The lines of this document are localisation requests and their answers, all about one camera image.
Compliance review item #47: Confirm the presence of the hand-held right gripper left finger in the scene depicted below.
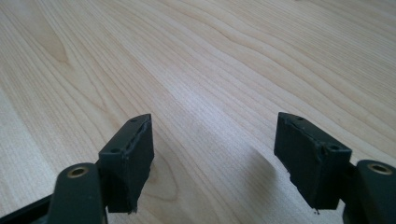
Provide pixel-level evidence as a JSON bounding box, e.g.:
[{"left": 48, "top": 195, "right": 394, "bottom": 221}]
[{"left": 98, "top": 113, "right": 155, "bottom": 215}]

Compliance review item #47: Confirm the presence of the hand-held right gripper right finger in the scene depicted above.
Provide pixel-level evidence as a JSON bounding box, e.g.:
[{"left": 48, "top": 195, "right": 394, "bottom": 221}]
[{"left": 273, "top": 112, "right": 353, "bottom": 216}]

